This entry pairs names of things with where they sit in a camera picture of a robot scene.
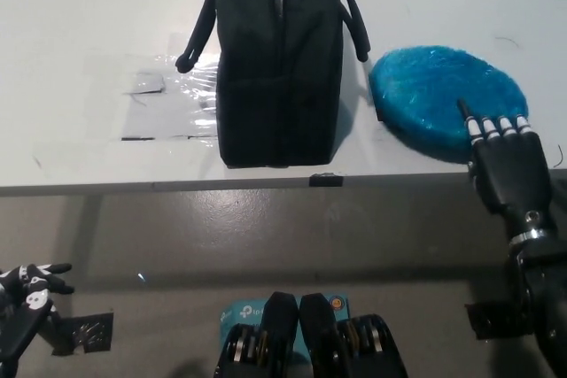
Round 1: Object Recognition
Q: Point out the small grey tape piece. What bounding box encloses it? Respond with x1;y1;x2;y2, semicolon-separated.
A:
123;69;167;96

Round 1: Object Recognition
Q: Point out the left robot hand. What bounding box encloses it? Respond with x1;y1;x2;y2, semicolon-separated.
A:
0;262;74;359

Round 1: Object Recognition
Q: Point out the small black tape strip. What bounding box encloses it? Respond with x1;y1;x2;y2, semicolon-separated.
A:
308;172;346;188

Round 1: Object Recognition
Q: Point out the clear plastic film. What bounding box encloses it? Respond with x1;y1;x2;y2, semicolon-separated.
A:
33;32;222;166

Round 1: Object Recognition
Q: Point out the black stand leg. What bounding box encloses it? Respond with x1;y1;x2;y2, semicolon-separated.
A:
39;311;75;353

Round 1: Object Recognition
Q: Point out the teal tp-link box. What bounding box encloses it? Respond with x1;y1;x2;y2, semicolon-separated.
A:
220;293;353;361

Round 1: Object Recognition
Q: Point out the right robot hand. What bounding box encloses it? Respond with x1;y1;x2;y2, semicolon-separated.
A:
457;98;559;244

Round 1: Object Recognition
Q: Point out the blue plate stack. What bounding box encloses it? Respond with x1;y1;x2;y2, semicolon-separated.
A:
368;44;529;165

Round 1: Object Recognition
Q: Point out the black floor tape square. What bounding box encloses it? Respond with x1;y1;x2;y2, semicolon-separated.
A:
463;301;535;343
51;311;115;357

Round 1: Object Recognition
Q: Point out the black fabric tote bag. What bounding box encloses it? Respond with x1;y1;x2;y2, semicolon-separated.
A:
175;0;372;170

